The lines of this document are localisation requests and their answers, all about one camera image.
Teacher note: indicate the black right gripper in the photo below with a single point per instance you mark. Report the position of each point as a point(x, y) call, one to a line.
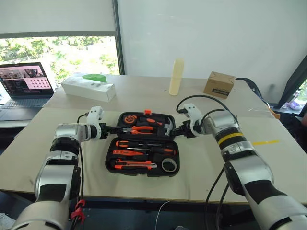
point(188, 129)

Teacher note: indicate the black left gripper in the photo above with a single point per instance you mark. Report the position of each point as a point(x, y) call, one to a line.
point(103, 131)

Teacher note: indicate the orange voltage tester pen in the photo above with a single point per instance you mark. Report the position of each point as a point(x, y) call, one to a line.
point(124, 152)

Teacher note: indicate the black electrical tape roll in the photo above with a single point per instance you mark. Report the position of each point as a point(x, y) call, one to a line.
point(163, 165)

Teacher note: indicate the orange black utility knife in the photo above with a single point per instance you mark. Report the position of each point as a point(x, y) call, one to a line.
point(129, 165)

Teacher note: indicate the black tool case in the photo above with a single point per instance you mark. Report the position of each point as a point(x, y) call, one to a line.
point(141, 165)

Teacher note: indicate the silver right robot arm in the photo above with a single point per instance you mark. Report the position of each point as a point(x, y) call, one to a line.
point(251, 167)

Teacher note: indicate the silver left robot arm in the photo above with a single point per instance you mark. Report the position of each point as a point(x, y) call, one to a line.
point(55, 172)

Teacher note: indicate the orange black tape measure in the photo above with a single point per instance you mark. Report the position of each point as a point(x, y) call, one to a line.
point(130, 119)

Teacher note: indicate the long white carton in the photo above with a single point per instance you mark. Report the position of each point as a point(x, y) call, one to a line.
point(88, 89)

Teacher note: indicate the cream plastic bottle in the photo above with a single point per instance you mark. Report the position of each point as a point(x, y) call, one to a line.
point(176, 79)

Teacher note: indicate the green rounded object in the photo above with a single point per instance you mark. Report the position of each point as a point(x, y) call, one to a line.
point(94, 77)

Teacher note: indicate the brown cardboard box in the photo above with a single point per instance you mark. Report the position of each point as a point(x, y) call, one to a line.
point(218, 86)

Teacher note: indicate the yellow tape strip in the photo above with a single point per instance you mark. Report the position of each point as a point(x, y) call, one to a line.
point(266, 142)

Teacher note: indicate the black chair backrest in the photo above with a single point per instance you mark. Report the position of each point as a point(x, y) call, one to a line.
point(256, 88)

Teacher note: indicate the orange object at table edge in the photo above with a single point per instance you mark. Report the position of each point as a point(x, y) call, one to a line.
point(274, 113)

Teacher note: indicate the open black laptop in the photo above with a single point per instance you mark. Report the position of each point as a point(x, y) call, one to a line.
point(24, 83)

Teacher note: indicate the white side desk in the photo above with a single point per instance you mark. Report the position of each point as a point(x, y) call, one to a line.
point(12, 123)

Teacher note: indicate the dark slanted window beam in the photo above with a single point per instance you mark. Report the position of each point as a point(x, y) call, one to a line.
point(292, 81)

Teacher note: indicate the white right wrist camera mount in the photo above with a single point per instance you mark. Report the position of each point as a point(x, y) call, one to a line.
point(192, 111)

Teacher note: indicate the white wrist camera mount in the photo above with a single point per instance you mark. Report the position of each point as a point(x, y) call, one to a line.
point(192, 111)
point(94, 115)

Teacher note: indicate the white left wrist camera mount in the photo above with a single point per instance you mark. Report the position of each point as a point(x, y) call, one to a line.
point(94, 115)

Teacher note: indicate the black table frame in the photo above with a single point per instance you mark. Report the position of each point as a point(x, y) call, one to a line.
point(144, 203)

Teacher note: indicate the dark window frame post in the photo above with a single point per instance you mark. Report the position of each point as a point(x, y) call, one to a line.
point(118, 38)

